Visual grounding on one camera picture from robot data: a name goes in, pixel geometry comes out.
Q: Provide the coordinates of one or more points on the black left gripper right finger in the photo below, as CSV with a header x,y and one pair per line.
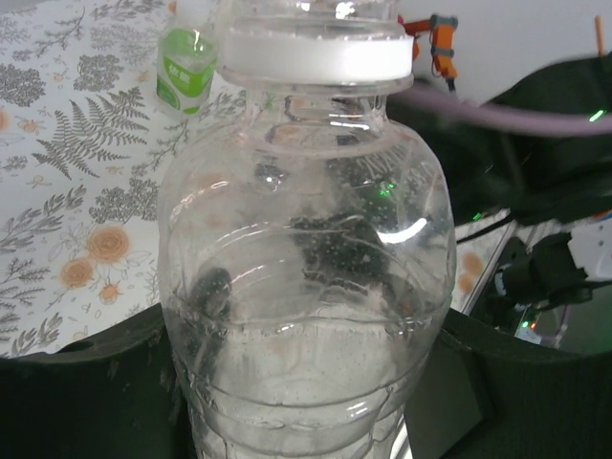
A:
x,y
526,406

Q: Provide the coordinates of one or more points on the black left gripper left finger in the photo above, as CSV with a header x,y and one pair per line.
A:
x,y
72,406

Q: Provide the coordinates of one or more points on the clear unlabelled plastic bottle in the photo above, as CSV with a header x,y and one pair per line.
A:
x,y
306,382

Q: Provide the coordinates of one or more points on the white bottle cap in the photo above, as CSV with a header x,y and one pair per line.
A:
x,y
315,57

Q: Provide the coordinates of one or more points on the green transparent cup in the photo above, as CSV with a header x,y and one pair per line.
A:
x,y
184,76

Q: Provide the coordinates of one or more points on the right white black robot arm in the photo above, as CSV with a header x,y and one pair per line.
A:
x,y
540,272

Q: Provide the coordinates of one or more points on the small circuit board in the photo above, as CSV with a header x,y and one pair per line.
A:
x,y
526,327

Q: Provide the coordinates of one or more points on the floral patterned tablecloth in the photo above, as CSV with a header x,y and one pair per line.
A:
x,y
72,191

